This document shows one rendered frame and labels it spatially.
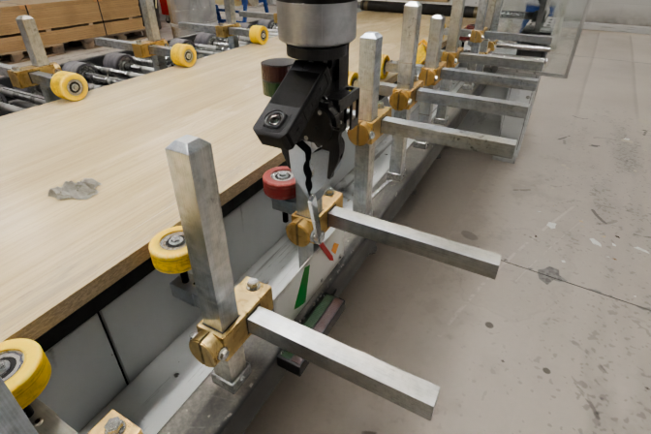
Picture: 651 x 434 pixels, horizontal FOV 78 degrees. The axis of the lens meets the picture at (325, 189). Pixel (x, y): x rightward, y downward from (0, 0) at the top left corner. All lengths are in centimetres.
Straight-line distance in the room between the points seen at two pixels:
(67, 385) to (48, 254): 20
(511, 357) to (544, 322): 26
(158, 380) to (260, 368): 21
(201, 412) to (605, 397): 140
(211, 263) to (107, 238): 24
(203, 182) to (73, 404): 47
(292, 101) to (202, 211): 16
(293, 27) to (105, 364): 62
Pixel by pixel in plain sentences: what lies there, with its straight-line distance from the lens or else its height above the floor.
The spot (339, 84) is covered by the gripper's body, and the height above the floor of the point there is 114.
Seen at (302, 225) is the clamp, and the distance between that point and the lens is 72.
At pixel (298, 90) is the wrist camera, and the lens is 46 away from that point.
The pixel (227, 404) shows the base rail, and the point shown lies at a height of 70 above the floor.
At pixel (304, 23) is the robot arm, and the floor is 122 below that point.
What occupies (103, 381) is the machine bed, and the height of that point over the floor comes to 67.
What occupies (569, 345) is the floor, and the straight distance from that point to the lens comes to 188.
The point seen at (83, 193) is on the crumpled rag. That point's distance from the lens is 86.
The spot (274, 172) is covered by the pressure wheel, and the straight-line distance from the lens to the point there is 81.
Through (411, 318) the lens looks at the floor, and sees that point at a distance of 176.
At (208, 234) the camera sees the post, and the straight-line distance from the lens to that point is 50.
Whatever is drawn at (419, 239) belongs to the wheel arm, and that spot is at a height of 86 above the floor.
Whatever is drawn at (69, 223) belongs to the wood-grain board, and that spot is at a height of 90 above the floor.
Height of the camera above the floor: 129
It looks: 31 degrees down
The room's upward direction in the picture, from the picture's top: straight up
